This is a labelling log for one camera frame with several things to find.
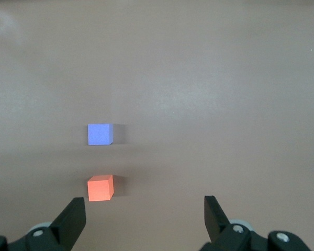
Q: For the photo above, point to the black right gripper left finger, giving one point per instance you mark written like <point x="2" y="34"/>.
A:
<point x="65" y="227"/>

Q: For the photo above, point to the purple foam cube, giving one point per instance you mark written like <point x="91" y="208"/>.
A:
<point x="99" y="134"/>

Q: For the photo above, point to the brown table cover sheet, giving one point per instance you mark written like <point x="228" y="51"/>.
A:
<point x="199" y="78"/>

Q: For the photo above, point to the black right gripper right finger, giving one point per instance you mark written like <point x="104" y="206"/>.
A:
<point x="214" y="222"/>

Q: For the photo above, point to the orange foam cube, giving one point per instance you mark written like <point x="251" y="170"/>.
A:
<point x="99" y="189"/>

